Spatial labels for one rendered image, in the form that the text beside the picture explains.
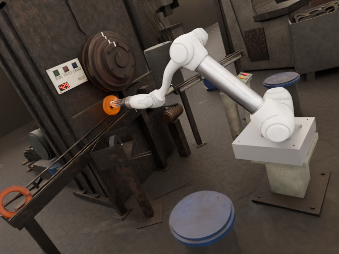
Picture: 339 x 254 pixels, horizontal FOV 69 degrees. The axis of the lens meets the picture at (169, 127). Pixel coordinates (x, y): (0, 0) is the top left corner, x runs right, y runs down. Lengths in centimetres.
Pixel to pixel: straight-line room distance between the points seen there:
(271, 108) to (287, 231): 73
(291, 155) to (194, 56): 74
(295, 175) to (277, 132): 47
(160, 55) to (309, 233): 383
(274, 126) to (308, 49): 227
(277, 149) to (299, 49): 212
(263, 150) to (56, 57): 153
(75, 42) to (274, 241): 189
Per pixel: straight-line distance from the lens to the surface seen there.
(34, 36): 196
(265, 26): 417
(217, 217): 119
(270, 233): 165
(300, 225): 168
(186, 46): 123
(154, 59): 475
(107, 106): 194
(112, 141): 153
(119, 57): 199
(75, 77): 200
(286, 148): 146
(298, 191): 177
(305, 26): 340
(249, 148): 154
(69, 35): 209
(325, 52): 349
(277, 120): 127
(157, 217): 196
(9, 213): 175
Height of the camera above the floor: 127
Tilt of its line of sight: 23 degrees down
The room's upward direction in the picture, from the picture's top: 21 degrees counter-clockwise
